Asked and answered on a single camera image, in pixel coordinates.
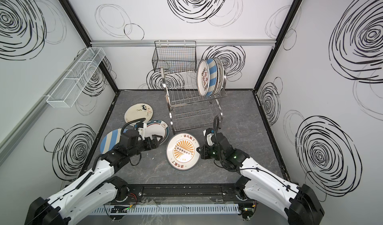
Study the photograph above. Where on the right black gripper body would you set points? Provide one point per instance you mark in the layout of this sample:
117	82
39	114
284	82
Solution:
205	152

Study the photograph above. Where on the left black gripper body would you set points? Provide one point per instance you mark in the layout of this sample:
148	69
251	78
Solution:
152	142

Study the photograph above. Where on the green red rimmed white plate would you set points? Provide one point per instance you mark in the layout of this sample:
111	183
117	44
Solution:
158	128

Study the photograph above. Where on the orange sunburst plate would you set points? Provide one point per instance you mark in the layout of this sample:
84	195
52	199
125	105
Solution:
218	77
182	151

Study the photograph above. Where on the white plate red characters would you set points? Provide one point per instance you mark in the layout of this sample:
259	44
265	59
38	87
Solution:
202	78

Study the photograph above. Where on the white plate green cloud outline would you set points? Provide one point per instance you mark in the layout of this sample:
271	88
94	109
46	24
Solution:
222	76

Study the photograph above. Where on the blue striped plate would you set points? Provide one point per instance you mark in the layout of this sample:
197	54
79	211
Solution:
213	74
110	140

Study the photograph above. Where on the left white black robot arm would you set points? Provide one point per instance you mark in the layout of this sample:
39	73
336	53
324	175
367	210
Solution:
95	188

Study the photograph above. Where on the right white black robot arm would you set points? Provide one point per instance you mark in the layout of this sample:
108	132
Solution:
299	205

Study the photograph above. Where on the stainless steel dish rack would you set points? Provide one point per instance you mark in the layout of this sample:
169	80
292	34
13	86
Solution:
187	109

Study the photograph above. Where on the cream plate with black drawing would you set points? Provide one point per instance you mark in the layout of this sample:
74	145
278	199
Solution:
138	111

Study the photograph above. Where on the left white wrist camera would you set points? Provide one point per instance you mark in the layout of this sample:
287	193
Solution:
141	128

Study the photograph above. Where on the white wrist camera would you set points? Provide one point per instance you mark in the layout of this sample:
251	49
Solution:
141	128
208	134

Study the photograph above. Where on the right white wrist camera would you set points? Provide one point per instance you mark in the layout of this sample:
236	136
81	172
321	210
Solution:
208	134

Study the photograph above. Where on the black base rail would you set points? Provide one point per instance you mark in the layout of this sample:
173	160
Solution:
226	192

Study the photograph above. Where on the white slotted cable duct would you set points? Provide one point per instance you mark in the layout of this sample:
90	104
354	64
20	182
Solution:
191	209

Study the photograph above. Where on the white mesh wall shelf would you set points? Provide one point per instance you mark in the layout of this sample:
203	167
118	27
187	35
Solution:
83	77

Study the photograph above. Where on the black wire wall basket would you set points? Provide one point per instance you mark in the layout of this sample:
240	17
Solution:
174	59

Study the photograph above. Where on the aluminium wall rail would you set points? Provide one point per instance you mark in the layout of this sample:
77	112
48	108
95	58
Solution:
176	43

